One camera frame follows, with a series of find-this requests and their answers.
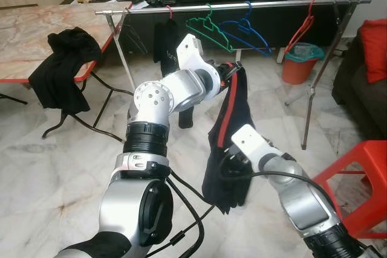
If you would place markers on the black tv console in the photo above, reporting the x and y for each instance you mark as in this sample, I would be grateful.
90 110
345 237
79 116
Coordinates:
278 28

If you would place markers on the orange plastic bucket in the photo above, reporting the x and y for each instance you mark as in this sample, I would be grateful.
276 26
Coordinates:
296 74

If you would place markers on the silver metal clothes rack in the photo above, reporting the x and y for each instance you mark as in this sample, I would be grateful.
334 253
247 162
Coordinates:
272 5

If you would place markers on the green plastic hanger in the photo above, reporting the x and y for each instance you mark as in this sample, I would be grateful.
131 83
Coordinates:
210 22

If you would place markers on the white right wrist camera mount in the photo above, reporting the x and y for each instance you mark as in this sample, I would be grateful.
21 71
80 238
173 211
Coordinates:
254 143

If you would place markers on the red cushion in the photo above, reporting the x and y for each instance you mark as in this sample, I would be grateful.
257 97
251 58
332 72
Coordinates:
375 49

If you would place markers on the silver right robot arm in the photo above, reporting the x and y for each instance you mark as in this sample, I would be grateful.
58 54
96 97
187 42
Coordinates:
302 203

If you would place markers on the red plastic stool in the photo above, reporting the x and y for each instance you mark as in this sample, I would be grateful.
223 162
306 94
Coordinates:
363 161

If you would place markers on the blue plastic hanger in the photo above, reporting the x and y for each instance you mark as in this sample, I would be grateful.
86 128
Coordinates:
247 22

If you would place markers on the marble pattern folding table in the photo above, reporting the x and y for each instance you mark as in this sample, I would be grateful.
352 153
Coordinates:
24 34

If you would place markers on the black shirt with green logo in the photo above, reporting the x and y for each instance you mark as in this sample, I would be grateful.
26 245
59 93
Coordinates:
164 46
60 77

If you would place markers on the teal plastic bag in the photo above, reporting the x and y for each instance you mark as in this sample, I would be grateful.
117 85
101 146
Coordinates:
307 52

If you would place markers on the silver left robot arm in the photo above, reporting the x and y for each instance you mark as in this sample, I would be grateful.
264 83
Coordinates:
157 98

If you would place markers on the dark grey sofa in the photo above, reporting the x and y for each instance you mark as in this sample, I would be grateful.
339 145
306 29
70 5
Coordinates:
357 101

